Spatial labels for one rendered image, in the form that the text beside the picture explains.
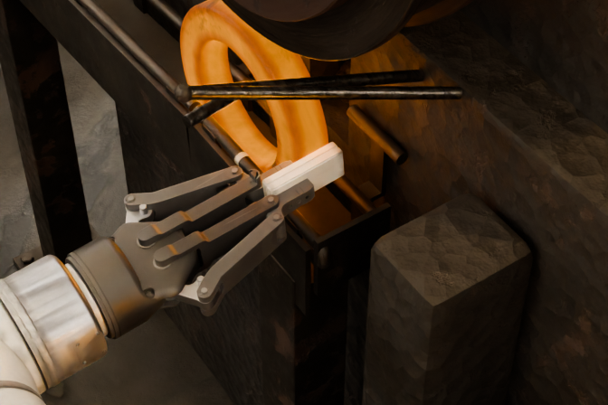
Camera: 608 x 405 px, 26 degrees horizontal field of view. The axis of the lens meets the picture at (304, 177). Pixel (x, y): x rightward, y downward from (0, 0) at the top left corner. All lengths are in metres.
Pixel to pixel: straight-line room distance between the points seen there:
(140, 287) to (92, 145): 1.20
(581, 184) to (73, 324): 0.38
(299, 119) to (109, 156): 1.13
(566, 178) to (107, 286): 0.34
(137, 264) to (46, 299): 0.08
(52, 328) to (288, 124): 0.25
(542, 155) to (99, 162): 1.31
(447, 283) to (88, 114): 1.37
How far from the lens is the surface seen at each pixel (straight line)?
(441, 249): 0.96
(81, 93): 2.28
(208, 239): 1.03
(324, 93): 0.94
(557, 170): 0.92
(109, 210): 2.08
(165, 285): 1.01
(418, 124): 1.04
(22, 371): 0.96
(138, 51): 1.26
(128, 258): 1.03
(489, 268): 0.95
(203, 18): 1.11
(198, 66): 1.17
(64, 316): 0.98
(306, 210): 1.17
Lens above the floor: 1.52
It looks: 46 degrees down
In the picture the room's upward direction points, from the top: straight up
